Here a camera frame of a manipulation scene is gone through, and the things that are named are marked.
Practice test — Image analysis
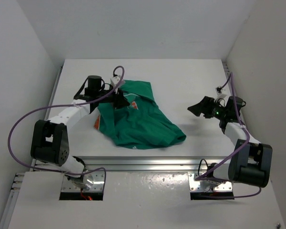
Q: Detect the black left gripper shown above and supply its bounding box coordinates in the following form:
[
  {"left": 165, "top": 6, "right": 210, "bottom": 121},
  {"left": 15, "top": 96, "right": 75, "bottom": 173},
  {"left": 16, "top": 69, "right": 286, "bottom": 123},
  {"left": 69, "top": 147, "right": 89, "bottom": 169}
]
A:
[{"left": 95, "top": 84, "right": 129, "bottom": 109}]

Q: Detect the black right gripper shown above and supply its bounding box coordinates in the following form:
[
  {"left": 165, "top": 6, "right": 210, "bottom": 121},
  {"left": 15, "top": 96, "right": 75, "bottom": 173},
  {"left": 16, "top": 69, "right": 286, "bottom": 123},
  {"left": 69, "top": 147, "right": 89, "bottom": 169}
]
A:
[{"left": 187, "top": 96, "right": 227, "bottom": 120}]

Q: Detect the green zip-up jacket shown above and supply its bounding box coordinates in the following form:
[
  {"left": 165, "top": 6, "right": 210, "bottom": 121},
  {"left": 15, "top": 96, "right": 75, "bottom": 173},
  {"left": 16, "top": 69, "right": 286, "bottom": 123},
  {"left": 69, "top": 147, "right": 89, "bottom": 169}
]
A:
[{"left": 94, "top": 80, "right": 186, "bottom": 150}]

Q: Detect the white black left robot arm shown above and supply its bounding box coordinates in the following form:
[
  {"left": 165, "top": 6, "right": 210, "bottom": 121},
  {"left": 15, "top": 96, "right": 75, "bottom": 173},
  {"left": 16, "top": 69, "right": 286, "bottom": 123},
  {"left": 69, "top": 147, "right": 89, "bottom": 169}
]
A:
[{"left": 31, "top": 74, "right": 129, "bottom": 190}]

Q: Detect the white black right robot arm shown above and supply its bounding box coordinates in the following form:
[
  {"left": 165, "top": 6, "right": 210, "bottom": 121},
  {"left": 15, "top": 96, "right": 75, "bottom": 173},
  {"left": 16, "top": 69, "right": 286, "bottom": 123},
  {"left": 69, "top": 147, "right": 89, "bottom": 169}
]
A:
[{"left": 187, "top": 96, "right": 273, "bottom": 188}]

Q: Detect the white front cover panel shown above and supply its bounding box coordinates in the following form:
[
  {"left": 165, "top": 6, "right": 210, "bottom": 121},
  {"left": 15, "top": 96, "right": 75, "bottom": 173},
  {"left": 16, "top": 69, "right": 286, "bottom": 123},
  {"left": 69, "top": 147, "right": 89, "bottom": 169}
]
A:
[{"left": 9, "top": 172, "right": 285, "bottom": 229}]

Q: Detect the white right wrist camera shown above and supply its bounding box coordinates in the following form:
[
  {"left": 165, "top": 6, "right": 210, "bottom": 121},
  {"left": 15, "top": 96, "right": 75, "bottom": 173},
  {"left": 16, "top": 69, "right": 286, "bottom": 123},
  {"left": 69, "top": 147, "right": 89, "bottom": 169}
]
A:
[{"left": 215, "top": 86, "right": 228, "bottom": 101}]

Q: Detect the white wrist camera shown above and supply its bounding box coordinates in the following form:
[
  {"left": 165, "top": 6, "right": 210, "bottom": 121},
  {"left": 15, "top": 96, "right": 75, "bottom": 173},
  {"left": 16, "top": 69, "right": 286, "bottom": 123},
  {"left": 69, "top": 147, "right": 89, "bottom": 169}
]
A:
[
  {"left": 110, "top": 75, "right": 124, "bottom": 87},
  {"left": 215, "top": 86, "right": 228, "bottom": 101}
]

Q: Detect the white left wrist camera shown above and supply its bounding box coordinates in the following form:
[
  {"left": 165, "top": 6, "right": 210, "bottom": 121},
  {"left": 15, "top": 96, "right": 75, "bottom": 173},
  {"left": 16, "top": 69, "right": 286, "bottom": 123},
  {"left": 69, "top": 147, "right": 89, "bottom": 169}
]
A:
[{"left": 110, "top": 75, "right": 124, "bottom": 87}]

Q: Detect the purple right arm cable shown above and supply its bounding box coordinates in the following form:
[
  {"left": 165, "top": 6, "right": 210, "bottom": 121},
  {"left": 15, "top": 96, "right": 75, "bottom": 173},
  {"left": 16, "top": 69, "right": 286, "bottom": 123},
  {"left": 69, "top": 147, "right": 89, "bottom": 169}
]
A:
[{"left": 194, "top": 72, "right": 262, "bottom": 199}]

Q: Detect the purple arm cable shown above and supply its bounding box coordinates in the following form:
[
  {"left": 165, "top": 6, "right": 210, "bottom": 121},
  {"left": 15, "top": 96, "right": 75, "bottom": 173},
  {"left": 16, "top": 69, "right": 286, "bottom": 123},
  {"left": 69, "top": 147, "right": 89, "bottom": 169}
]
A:
[
  {"left": 7, "top": 66, "right": 125, "bottom": 191},
  {"left": 194, "top": 72, "right": 262, "bottom": 199}
]

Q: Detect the aluminium table edge rail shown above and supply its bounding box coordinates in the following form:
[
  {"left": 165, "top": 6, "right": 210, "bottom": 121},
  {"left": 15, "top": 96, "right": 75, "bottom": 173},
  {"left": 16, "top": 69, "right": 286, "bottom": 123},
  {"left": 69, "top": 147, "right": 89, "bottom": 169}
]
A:
[{"left": 33, "top": 156, "right": 260, "bottom": 172}]

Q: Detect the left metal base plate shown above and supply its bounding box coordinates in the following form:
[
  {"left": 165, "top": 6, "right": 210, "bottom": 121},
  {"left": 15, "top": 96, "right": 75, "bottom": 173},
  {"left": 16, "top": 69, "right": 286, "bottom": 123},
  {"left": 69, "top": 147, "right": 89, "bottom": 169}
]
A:
[{"left": 61, "top": 171, "right": 105, "bottom": 192}]

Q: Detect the metal base plate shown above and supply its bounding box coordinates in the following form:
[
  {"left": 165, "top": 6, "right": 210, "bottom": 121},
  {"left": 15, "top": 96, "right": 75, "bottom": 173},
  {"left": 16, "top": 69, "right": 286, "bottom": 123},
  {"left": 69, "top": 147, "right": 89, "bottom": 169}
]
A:
[
  {"left": 61, "top": 171, "right": 105, "bottom": 192},
  {"left": 188, "top": 172, "right": 233, "bottom": 193}
]

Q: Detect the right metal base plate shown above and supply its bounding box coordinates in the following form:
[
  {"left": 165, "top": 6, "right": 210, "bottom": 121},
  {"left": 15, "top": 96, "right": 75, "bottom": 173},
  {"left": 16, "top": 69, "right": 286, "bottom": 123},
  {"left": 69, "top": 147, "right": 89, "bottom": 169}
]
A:
[{"left": 188, "top": 172, "right": 233, "bottom": 193}]

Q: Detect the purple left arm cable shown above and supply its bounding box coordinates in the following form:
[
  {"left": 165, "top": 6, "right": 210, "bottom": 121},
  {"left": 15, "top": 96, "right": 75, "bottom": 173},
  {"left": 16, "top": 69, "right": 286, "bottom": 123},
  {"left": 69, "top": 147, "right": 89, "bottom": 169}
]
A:
[{"left": 7, "top": 66, "right": 125, "bottom": 191}]

